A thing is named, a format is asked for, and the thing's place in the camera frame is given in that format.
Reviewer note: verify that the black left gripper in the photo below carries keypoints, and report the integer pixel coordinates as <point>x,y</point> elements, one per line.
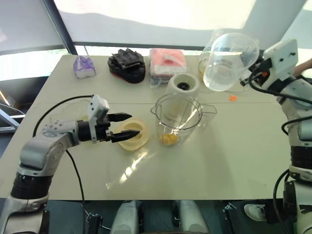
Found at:
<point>103,128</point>

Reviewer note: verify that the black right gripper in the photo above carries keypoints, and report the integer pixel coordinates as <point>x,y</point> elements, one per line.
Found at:
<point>262,70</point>

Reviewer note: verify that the clear plastic pitcher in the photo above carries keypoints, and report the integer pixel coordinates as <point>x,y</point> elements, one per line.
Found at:
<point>229,63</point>

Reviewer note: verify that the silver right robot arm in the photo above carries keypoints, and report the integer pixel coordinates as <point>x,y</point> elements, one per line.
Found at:
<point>298,102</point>

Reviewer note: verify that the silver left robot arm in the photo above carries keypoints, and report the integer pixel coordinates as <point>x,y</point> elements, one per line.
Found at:
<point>39,148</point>

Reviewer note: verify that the cream blender lid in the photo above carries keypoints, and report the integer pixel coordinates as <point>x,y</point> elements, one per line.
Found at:
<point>135,143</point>

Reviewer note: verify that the orange segments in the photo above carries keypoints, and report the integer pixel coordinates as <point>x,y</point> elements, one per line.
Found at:
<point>168,139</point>

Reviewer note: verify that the clear blender jar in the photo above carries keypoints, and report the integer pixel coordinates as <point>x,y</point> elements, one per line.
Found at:
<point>179,114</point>

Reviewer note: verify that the white blender base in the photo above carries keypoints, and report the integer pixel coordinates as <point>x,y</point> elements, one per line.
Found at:
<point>182,85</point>

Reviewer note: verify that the small orange scrap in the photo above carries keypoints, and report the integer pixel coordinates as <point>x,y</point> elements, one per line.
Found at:
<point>232,98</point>

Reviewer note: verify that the clear container with yellow contents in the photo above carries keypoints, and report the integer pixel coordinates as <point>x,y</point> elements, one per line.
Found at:
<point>203,65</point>

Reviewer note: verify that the black glove bundle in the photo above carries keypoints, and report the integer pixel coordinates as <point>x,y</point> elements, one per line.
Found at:
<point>128,64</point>

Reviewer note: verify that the purple and white packet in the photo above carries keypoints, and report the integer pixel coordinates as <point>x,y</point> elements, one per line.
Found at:
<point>84,68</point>

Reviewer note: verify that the pink packet stack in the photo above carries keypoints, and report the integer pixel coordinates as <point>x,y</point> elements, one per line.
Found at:
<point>165,63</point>

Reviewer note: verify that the silver rounded robot leg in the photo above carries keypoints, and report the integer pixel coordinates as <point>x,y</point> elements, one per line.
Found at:
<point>191,217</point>
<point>125,217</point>

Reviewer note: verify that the black table clamp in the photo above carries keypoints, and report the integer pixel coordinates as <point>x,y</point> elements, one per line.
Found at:
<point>235,219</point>
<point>93,223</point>

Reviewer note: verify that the grey metal stand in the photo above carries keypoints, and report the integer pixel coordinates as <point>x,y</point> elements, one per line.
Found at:
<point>8,118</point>

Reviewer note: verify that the white sneaker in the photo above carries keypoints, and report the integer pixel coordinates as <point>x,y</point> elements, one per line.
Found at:
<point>254,212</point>

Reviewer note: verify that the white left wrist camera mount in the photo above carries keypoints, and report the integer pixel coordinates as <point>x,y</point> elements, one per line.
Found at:
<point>97,107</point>

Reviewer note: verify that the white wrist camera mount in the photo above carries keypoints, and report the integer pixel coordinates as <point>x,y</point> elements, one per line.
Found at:
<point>97,107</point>
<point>282,57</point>

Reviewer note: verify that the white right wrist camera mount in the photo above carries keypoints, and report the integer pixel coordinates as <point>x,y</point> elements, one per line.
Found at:
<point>282,57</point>

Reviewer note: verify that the dark window frame post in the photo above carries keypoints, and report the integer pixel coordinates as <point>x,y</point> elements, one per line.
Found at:
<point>62,24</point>

